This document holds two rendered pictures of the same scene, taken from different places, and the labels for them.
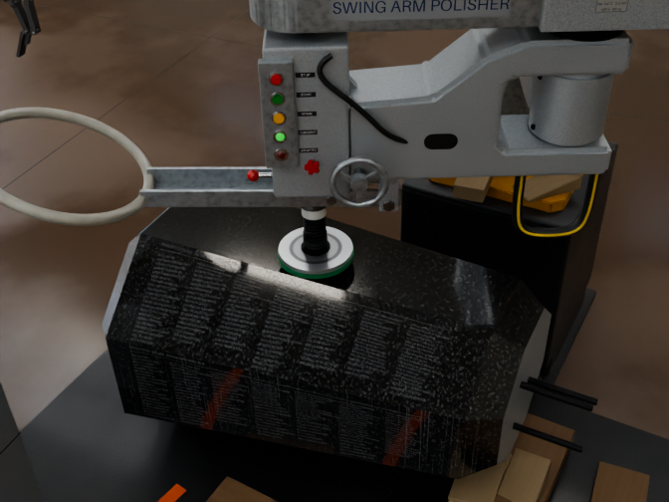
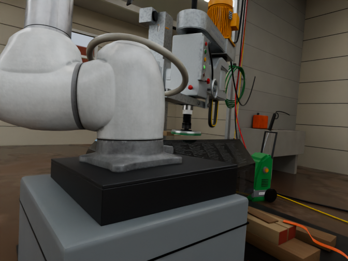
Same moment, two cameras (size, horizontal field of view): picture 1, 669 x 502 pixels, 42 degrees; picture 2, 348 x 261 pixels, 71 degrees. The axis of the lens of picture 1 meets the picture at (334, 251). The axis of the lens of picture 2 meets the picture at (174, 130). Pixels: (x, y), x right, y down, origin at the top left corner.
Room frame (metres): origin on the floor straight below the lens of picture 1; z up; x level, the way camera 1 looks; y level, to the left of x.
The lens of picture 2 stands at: (1.29, 1.70, 0.97)
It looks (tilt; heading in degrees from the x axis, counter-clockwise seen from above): 3 degrees down; 295
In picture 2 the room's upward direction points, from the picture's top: 4 degrees clockwise
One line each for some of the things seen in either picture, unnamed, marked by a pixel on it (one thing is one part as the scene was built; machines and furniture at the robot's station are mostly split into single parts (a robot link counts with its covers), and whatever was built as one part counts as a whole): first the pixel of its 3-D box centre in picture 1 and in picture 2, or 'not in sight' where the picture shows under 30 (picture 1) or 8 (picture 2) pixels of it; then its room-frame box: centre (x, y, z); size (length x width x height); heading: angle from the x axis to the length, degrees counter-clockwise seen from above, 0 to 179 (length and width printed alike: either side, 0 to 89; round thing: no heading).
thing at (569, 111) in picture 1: (569, 95); (215, 81); (1.95, -0.61, 1.34); 0.19 x 0.19 x 0.20
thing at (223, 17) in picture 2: not in sight; (220, 22); (1.93, -0.61, 1.90); 0.31 x 0.28 x 0.40; 0
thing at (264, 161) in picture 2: not in sight; (258, 164); (1.57, -1.56, 0.43); 0.35 x 0.35 x 0.87; 45
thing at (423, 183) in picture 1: (503, 245); not in sight; (2.60, -0.64, 0.37); 0.66 x 0.66 x 0.74; 60
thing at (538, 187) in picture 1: (547, 181); not in sight; (2.37, -0.71, 0.80); 0.20 x 0.10 x 0.05; 112
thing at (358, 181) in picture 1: (358, 174); (209, 89); (1.83, -0.07, 1.20); 0.15 x 0.10 x 0.15; 90
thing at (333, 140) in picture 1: (340, 110); (193, 72); (1.95, -0.03, 1.32); 0.36 x 0.22 x 0.45; 90
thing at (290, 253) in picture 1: (316, 249); (186, 131); (1.95, 0.05, 0.87); 0.21 x 0.21 x 0.01
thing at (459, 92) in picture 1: (464, 115); (207, 81); (1.94, -0.34, 1.30); 0.74 x 0.23 x 0.49; 90
